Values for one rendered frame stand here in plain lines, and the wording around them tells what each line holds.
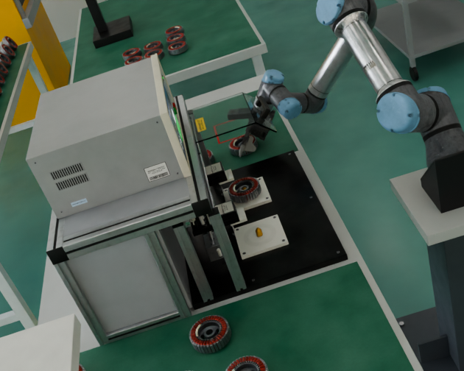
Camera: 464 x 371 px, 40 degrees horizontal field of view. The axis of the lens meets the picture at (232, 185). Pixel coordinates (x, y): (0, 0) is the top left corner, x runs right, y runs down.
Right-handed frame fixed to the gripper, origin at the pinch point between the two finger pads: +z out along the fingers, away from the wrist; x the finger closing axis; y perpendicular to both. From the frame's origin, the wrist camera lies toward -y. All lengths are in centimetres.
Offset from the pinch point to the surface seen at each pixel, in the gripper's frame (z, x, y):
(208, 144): 10.1, 6.4, -13.5
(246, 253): -10, -65, 14
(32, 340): -37, -135, -22
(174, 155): -41, -70, -14
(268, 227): -13, -53, 18
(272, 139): -4.4, 5.2, 9.9
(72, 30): 218, 381, -225
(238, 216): -20, -61, 8
